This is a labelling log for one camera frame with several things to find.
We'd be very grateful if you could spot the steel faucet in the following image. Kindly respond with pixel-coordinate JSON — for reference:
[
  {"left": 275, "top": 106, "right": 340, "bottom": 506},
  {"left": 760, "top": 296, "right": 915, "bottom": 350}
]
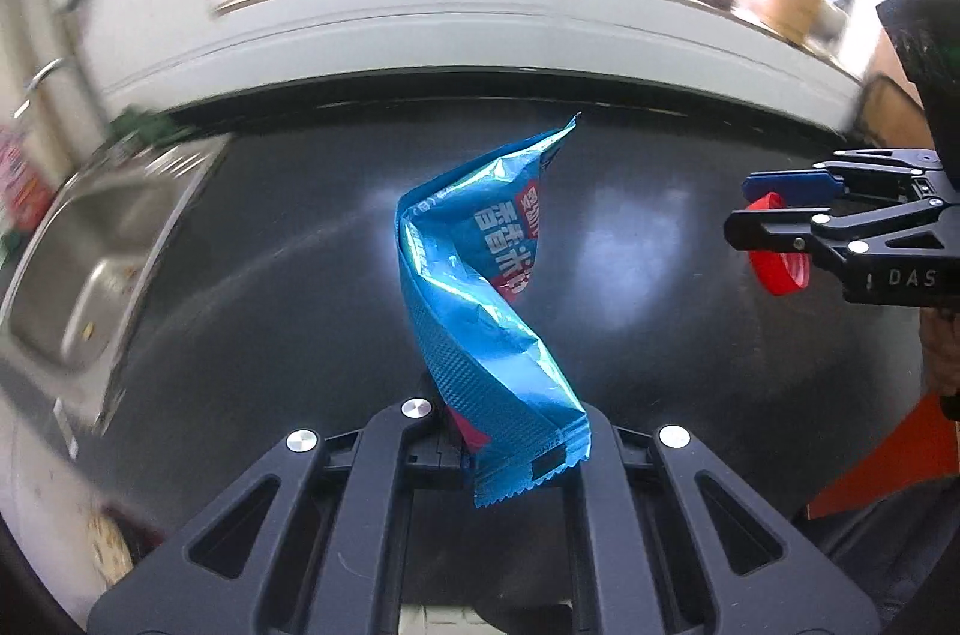
[{"left": 13, "top": 56, "right": 113, "bottom": 135}]

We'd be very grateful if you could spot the red label bottle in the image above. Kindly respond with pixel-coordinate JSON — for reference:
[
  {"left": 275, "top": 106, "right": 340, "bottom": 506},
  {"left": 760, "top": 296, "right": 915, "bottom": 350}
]
[{"left": 0, "top": 131, "right": 55, "bottom": 240}]

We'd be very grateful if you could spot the red bottle cap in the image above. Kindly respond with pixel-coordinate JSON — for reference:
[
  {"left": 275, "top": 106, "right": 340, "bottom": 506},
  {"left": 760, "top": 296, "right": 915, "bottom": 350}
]
[{"left": 746, "top": 192, "right": 813, "bottom": 296}]

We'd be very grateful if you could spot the green scouring pad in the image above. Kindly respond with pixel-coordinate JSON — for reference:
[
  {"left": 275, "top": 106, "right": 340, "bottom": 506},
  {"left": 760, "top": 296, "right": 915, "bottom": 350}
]
[{"left": 111, "top": 108, "right": 190, "bottom": 150}]

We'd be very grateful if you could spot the steel sink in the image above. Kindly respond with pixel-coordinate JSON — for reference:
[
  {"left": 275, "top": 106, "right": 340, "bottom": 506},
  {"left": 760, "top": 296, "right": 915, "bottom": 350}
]
[{"left": 0, "top": 136, "right": 235, "bottom": 435}]

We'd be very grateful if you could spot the orange box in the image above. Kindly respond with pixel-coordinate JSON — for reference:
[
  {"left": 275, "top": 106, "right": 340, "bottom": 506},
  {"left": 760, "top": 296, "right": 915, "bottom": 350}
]
[{"left": 806, "top": 391, "right": 960, "bottom": 521}]

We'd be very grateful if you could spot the blue snack wrapper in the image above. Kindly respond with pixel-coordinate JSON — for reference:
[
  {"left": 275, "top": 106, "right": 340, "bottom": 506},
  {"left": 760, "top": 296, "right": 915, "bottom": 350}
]
[{"left": 395, "top": 112, "right": 593, "bottom": 510}]

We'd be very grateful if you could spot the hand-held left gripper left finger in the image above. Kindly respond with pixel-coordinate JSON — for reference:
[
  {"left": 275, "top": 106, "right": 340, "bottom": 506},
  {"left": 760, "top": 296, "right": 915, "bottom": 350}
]
[{"left": 88, "top": 399, "right": 475, "bottom": 635}]

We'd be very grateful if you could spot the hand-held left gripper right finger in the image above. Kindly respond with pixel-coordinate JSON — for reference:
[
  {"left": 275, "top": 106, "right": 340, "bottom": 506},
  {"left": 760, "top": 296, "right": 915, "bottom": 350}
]
[{"left": 576, "top": 408, "right": 881, "bottom": 635}]

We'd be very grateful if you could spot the person's right hand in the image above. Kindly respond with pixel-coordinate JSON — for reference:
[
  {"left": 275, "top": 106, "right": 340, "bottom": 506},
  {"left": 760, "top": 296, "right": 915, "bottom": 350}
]
[{"left": 919, "top": 307, "right": 960, "bottom": 397}]

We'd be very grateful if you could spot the cardboard box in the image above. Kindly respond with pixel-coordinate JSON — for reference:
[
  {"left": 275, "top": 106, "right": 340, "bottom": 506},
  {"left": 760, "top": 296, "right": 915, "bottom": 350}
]
[{"left": 859, "top": 0, "right": 960, "bottom": 150}]

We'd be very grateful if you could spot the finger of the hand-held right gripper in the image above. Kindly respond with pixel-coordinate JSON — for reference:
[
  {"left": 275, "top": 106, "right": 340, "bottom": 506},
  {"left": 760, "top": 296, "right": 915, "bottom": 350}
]
[
  {"left": 742, "top": 147, "right": 947, "bottom": 207},
  {"left": 724, "top": 194, "right": 955, "bottom": 277}
]

